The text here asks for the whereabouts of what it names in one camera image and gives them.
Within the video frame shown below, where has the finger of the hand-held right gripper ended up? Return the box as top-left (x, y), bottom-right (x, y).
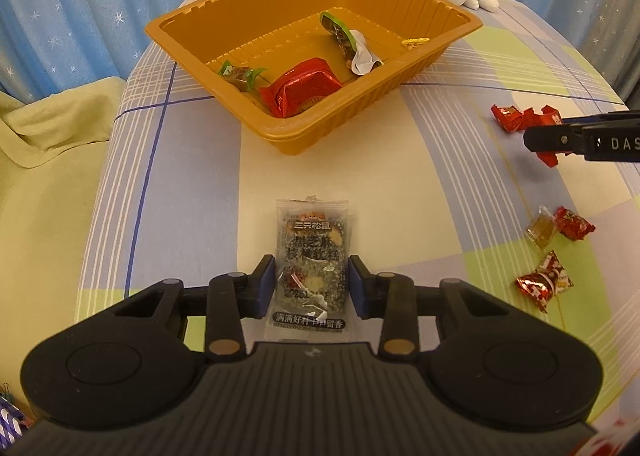
top-left (552, 111), bottom-right (640, 130)
top-left (524, 124), bottom-right (587, 158)

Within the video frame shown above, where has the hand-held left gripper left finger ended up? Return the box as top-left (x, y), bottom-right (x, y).
top-left (102, 256), bottom-right (277, 362)

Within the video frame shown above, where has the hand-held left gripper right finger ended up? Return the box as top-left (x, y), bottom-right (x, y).
top-left (348, 256), bottom-right (506, 357)

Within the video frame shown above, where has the plain red candy packet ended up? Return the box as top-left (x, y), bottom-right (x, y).
top-left (536, 105), bottom-right (563, 168)

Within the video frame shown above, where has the red twisted candy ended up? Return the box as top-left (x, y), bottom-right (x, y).
top-left (491, 104), bottom-right (537, 134)

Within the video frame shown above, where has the dark sesame snack packet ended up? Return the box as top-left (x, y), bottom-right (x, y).
top-left (265, 195), bottom-right (361, 338)

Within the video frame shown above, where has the small red candy packet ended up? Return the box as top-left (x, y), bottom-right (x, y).
top-left (552, 206), bottom-right (597, 242)

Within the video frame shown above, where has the small brown candy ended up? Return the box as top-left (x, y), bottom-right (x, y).
top-left (525, 206), bottom-right (558, 251)

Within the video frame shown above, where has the red foil patterned candy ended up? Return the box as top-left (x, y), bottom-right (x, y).
top-left (515, 250), bottom-right (575, 314)

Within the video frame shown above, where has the red square snack packet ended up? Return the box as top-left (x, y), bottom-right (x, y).
top-left (257, 57), bottom-right (343, 118)

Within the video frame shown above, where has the green-ended candy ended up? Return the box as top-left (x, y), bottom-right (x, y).
top-left (218, 60), bottom-right (268, 93)

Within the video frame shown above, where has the silver snack packet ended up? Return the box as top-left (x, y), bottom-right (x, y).
top-left (320, 11), bottom-right (383, 76)

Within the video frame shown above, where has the orange plastic tray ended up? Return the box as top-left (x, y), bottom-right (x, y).
top-left (145, 0), bottom-right (483, 157)

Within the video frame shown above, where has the light green blanket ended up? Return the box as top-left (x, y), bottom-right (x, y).
top-left (0, 77), bottom-right (128, 389)

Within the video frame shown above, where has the blue white patterned object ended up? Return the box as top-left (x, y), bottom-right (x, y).
top-left (0, 395), bottom-right (28, 444)

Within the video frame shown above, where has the red white printed object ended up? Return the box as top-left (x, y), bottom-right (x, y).
top-left (590, 416), bottom-right (640, 456)

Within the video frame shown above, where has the blue star-print curtain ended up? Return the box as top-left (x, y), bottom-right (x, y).
top-left (0, 0), bottom-right (640, 104)

